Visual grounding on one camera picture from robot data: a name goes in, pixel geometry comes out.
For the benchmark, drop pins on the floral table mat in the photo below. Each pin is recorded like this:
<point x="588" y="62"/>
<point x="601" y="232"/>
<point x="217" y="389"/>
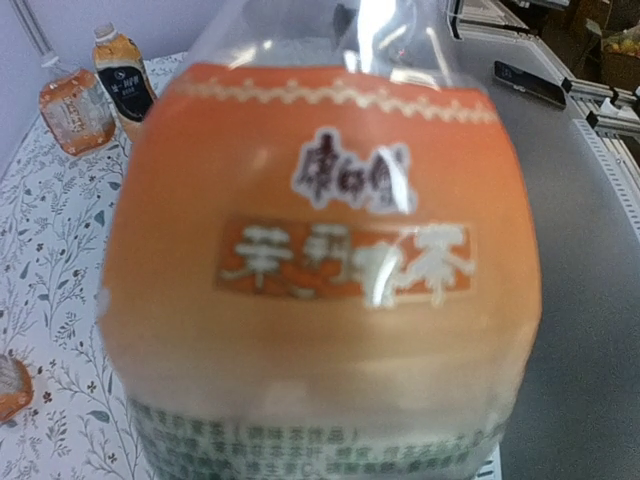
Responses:
<point x="56" y="212"/>

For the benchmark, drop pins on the dark label tea bottle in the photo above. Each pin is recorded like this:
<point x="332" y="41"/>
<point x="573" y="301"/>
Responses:
<point x="120" y="67"/>

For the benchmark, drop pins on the orange bottle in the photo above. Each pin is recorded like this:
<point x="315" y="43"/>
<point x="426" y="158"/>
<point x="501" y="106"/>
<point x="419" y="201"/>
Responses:
<point x="17" y="391"/>
<point x="322" y="263"/>
<point x="74" y="108"/>

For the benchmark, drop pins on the right aluminium frame post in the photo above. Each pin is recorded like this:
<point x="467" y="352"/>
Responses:
<point x="32" y="28"/>

